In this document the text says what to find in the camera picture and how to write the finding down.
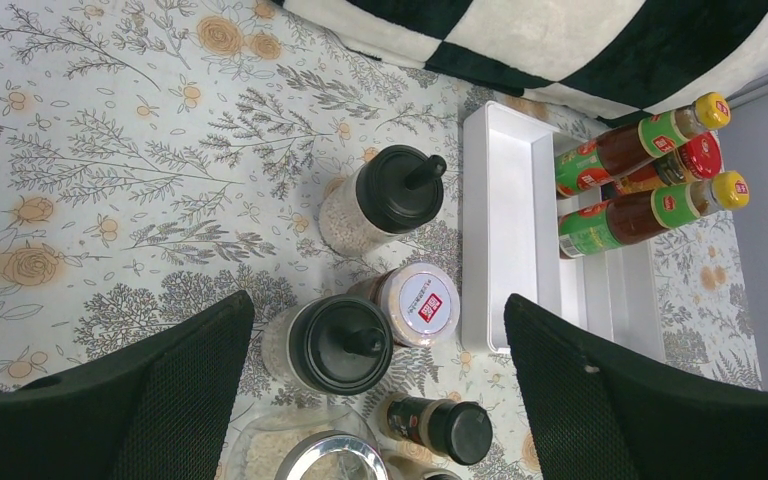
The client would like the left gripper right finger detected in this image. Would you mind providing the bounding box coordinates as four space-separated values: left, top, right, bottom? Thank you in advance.
504 294 768 479

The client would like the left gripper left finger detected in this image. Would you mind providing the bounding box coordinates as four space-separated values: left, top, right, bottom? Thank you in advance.
0 291 254 479

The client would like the yellow cap sauce bottle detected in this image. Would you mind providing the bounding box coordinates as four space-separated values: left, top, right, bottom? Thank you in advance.
554 92 732 199
558 171 750 259

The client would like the white divided organizer tray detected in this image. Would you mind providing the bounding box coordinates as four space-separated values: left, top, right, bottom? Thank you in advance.
460 101 665 361

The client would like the red lid chili sauce jar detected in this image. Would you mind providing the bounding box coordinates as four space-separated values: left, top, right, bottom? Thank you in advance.
601 132 723 200

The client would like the black spout lid shaker jar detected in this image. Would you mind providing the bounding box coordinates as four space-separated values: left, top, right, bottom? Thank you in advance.
318 145 447 257

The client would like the small black pepper bottle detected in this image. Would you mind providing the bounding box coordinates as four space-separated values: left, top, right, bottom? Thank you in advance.
377 393 494 466

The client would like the glass jar with metal lid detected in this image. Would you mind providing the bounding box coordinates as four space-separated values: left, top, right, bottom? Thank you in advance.
224 405 389 480

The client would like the black perforated lid spice jar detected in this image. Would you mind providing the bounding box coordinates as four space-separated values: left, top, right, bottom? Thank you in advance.
382 450 460 480

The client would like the floral patterned table mat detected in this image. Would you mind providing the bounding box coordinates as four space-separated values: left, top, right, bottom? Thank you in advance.
0 0 763 480

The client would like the black and white checkered pillow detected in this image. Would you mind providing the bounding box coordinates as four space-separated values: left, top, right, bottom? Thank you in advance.
283 1 768 126

